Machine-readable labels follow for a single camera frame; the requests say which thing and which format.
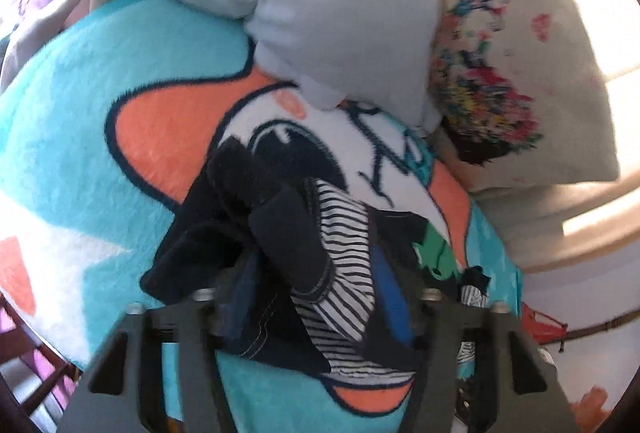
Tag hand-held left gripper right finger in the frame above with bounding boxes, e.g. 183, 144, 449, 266
371, 247, 577, 433

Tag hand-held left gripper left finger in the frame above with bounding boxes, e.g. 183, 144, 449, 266
57, 257, 263, 433

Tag dark navy pants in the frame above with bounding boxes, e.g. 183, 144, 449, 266
140, 136, 418, 375

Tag black white striped garment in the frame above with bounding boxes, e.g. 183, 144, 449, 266
294, 178, 418, 388

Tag red cloth item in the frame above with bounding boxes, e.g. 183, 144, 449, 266
520, 302, 569, 355

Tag dark wooden furniture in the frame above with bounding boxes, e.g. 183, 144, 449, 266
0, 292, 82, 420

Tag teal orange printed blanket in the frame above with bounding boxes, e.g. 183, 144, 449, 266
0, 0, 526, 433

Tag white floral print pillow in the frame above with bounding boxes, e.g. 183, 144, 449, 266
427, 0, 622, 195

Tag white purple print cloth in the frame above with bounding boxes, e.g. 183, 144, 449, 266
0, 0, 92, 90

